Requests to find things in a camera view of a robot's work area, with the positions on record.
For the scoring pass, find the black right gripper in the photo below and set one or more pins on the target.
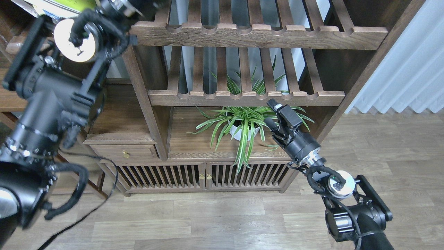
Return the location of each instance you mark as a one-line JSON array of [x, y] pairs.
[[301, 147]]

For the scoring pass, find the yellow cover book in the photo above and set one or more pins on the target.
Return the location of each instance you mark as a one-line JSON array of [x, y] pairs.
[[62, 8]]

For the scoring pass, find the maroon book white characters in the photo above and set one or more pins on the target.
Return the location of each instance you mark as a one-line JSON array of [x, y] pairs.
[[26, 7]]

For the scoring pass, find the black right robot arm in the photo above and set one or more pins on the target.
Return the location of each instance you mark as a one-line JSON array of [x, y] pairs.
[[354, 211]]

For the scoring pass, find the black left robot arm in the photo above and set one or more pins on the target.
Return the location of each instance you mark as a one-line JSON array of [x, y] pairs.
[[59, 71]]

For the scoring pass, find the green spider plant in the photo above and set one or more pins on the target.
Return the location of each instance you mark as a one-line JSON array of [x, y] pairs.
[[238, 115]]

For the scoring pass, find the white plant pot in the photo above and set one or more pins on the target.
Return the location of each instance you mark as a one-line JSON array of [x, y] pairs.
[[237, 132]]

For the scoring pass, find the dark wooden bookshelf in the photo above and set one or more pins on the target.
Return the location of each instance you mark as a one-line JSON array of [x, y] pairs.
[[321, 68]]

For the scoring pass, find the white pleated curtain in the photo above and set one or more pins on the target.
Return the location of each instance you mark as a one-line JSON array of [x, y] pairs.
[[411, 76]]

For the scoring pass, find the brass drawer knob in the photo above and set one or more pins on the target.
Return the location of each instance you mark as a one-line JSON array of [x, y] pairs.
[[125, 154]]

